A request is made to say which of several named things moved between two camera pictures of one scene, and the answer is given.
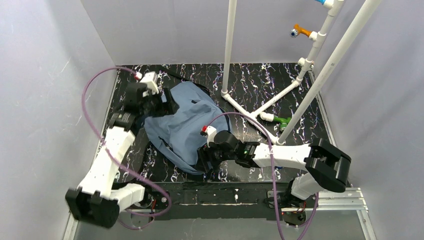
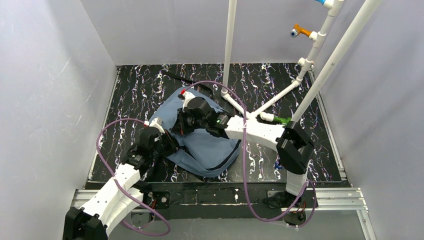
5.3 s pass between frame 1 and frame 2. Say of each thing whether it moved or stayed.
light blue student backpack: moved
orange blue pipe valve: stayed
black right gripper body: moved
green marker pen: stayed
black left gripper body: moved
